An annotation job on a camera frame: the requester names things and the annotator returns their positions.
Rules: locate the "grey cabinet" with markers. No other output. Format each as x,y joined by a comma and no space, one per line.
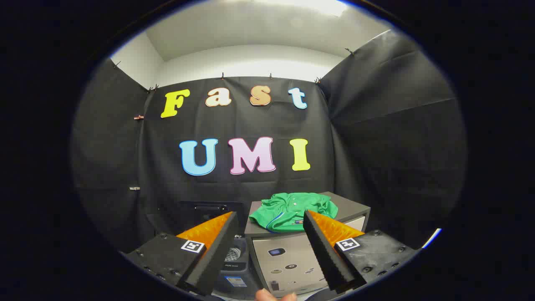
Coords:
288,255

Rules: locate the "green button shirt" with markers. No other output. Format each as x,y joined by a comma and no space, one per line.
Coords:
288,211

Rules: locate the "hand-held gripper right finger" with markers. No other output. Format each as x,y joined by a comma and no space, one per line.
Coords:
324,251

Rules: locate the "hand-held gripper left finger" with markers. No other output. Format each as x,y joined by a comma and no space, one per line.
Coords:
217,251

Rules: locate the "black backdrop cloth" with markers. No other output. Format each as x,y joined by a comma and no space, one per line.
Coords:
250,125

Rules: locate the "dark grey washing machine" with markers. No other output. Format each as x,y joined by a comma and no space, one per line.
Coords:
236,267

